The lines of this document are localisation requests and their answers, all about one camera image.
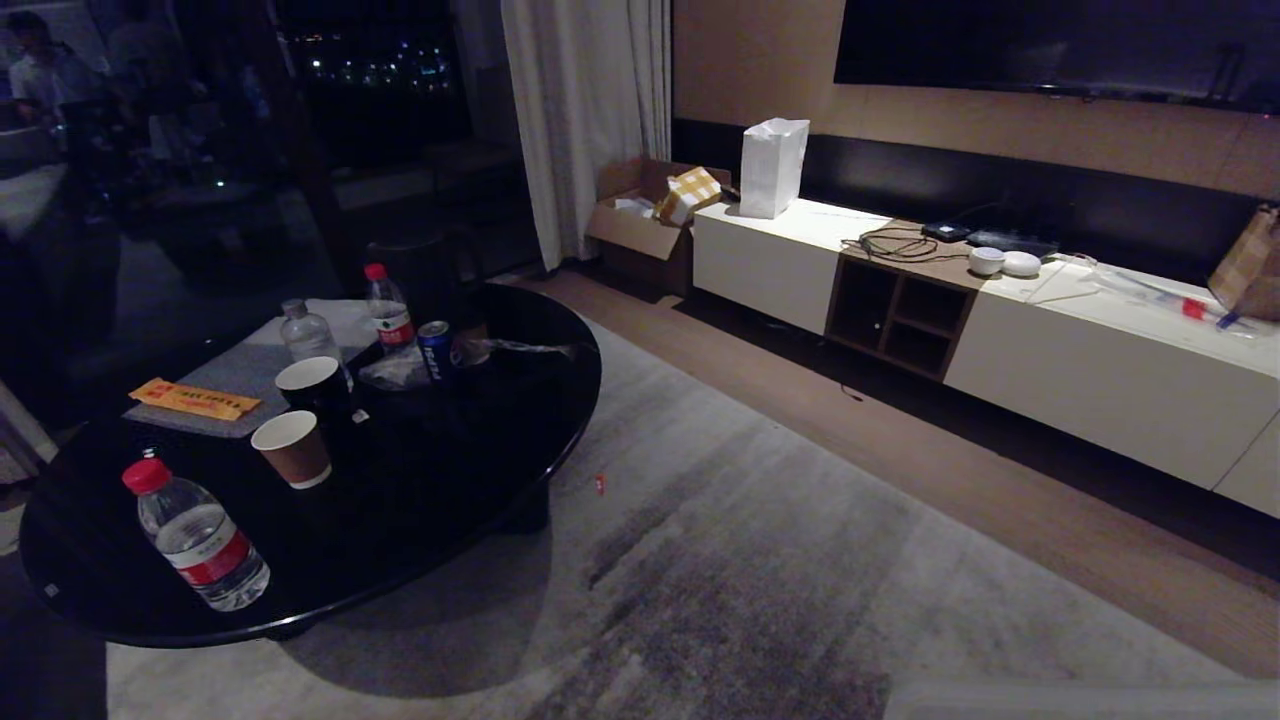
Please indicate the open cardboard box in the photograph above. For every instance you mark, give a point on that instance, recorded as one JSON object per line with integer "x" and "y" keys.
{"x": 640, "y": 230}

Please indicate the taped small cardboard box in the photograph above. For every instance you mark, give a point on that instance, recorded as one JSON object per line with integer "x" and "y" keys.
{"x": 688, "y": 194}

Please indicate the clear plastic bag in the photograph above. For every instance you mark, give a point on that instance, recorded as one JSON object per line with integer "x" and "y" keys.
{"x": 500, "y": 350}

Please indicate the blue drink can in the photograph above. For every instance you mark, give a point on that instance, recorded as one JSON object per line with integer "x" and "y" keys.
{"x": 436, "y": 350}

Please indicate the black oval coffee table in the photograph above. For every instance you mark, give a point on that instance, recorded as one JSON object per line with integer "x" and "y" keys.
{"x": 440, "y": 440}

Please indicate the white paper bag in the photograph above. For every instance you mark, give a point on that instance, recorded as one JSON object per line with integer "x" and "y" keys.
{"x": 772, "y": 168}

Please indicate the grey carpet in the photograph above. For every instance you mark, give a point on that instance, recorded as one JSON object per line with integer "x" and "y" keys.
{"x": 760, "y": 560}

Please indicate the white curtain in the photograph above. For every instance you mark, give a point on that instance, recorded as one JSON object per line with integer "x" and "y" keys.
{"x": 585, "y": 120}

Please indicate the red-capped water bottle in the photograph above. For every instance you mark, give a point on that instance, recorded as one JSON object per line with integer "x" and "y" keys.
{"x": 200, "y": 545}
{"x": 388, "y": 310}

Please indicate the black paper cup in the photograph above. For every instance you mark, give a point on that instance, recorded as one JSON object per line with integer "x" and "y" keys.
{"x": 315, "y": 388}

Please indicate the capless clear water bottle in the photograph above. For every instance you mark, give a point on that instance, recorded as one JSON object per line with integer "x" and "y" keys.
{"x": 308, "y": 335}

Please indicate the brown paper cup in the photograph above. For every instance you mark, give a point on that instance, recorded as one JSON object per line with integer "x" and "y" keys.
{"x": 293, "y": 450}

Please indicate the white round bowl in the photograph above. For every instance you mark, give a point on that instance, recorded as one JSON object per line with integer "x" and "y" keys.
{"x": 986, "y": 261}

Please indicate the black flat device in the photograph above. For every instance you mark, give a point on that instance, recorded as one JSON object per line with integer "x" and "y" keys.
{"x": 1005, "y": 240}

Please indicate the white round lid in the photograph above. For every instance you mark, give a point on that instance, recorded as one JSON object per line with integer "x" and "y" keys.
{"x": 1021, "y": 264}

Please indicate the grey cloth mat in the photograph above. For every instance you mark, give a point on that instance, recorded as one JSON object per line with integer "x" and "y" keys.
{"x": 235, "y": 370}

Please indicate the long white media cabinet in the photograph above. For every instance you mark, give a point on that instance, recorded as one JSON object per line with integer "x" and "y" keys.
{"x": 1080, "y": 370}

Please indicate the orange paper packet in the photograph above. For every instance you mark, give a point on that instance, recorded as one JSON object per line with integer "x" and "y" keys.
{"x": 192, "y": 399}

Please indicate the clear plastic wrapper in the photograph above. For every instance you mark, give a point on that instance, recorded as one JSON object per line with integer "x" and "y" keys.
{"x": 1160, "y": 290}

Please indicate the brown paper bag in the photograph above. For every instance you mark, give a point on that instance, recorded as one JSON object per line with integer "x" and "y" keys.
{"x": 1248, "y": 265}

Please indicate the wall-mounted television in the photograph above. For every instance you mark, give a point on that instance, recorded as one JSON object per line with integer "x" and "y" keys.
{"x": 1060, "y": 45}

